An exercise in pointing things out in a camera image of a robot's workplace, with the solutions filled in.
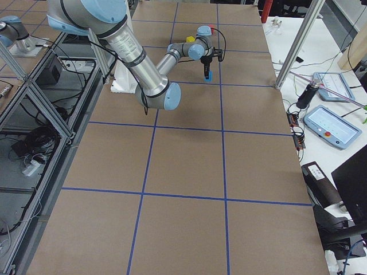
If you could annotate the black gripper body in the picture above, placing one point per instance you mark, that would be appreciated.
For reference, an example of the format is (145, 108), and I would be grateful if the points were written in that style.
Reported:
(206, 60)

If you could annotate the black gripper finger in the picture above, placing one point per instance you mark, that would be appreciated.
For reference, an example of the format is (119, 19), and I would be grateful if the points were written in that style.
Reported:
(206, 71)

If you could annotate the blue wooden block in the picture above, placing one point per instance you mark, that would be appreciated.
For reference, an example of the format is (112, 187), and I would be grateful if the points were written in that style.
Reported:
(208, 77)

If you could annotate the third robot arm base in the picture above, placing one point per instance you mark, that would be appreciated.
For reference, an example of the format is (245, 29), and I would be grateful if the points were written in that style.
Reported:
(15, 36)

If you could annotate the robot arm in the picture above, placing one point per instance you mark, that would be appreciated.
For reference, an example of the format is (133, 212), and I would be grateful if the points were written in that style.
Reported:
(108, 20)

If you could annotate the yellow wooden block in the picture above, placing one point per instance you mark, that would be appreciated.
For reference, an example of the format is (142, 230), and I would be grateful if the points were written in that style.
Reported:
(190, 39)

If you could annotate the red fire extinguisher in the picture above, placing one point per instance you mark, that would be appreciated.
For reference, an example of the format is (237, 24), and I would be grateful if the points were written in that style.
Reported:
(266, 10)

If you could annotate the black cylinder device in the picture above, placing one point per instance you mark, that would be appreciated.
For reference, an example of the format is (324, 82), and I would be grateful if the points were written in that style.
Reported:
(307, 95)

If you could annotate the far teach pendant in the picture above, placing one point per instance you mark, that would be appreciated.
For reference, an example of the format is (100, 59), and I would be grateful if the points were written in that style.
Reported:
(335, 82)

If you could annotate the teach pendant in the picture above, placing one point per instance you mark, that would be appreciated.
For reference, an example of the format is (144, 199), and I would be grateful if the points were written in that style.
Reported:
(332, 128)
(335, 82)

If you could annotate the near teach pendant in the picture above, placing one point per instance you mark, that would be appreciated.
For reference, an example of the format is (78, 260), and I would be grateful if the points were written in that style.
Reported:
(332, 128)

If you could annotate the black monitor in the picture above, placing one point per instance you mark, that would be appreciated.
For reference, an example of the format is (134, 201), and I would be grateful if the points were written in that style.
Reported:
(350, 181)

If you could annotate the white power strip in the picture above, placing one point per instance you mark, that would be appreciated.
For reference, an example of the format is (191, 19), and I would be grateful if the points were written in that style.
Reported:
(31, 168)

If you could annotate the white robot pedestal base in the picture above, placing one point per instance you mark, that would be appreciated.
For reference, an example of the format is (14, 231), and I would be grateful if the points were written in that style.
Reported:
(124, 81)

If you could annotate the aluminium frame post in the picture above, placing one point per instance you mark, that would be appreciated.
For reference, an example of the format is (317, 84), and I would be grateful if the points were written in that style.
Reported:
(299, 40)

